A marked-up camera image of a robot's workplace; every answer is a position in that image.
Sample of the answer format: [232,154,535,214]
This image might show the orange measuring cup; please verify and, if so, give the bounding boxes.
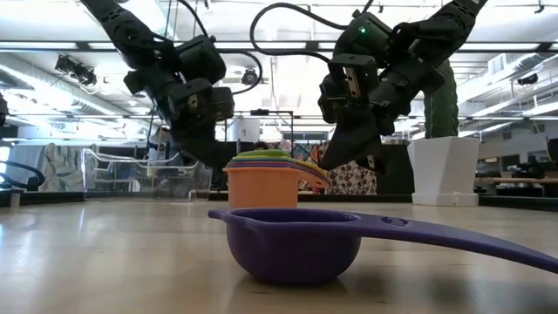
[223,166,331,209]

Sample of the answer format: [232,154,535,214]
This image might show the medium blue measuring cup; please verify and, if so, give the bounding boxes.
[224,163,330,184]

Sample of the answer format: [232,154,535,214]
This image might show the white hexagonal planter pot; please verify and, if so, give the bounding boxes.
[406,135,481,208]

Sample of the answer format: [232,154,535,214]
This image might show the green cactus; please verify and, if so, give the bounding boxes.
[423,58,460,140]

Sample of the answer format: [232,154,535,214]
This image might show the black overhead light rail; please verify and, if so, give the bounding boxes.
[0,40,558,54]

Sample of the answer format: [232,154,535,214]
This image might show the green measuring cup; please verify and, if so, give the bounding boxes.
[235,148,292,160]

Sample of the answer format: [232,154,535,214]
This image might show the brown dotted cloth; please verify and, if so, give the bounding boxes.
[324,165,378,196]

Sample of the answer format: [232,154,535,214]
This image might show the black partition panel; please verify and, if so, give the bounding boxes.
[377,167,414,195]

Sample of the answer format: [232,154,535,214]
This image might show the colourful patterned cloth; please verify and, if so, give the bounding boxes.
[278,139,326,169]

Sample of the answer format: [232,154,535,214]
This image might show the white ceiling vent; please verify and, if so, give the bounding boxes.
[487,53,507,78]

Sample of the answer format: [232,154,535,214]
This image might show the light blue measuring cup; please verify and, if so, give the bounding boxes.
[227,159,329,180]

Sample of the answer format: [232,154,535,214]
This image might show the black looped cable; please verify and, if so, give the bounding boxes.
[0,156,48,192]

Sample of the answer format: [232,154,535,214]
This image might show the black metal rack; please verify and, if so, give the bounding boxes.
[223,108,296,154]

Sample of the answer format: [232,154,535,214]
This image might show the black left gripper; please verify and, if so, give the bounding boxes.
[123,34,236,169]

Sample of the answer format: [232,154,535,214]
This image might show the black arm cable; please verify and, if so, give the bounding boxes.
[248,1,376,63]
[178,0,265,96]

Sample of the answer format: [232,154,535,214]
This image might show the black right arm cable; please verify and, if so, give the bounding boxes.
[248,1,376,63]

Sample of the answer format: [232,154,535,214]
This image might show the clear plastic basket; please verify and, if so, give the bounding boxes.
[81,147,216,202]

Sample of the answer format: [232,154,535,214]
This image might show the wooden room table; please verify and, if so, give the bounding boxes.
[473,175,558,186]

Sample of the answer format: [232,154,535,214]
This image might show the white cylindrical tank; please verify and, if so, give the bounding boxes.
[227,116,262,143]

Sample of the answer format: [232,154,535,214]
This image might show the red measuring cup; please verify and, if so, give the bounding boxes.
[225,161,329,181]

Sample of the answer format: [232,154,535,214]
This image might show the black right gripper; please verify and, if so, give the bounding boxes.
[316,11,446,175]

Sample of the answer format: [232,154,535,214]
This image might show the yellow measuring cup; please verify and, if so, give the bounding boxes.
[229,155,331,181]

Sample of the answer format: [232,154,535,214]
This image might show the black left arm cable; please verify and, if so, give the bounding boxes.
[178,0,265,96]

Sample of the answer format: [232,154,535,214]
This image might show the dark blue measuring cup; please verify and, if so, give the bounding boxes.
[207,207,558,287]

